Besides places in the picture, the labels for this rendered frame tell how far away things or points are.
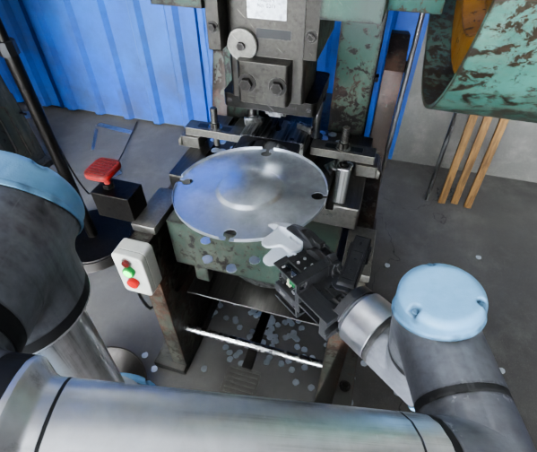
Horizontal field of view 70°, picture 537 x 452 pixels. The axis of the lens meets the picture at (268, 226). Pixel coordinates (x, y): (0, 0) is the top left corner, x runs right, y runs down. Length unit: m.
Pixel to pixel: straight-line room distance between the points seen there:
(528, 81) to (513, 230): 1.61
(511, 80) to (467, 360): 0.30
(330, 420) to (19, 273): 0.22
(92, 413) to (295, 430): 0.11
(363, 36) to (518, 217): 1.42
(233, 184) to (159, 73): 1.75
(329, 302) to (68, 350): 0.30
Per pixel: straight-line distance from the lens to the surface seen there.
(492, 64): 0.49
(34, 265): 0.31
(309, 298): 0.51
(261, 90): 0.77
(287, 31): 0.75
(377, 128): 1.14
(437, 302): 0.36
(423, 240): 1.86
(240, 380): 1.19
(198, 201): 0.71
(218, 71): 1.22
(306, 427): 0.26
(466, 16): 0.86
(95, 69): 2.68
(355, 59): 1.02
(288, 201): 0.69
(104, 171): 0.90
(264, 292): 1.16
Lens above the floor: 1.25
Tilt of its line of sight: 44 degrees down
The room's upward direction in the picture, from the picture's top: straight up
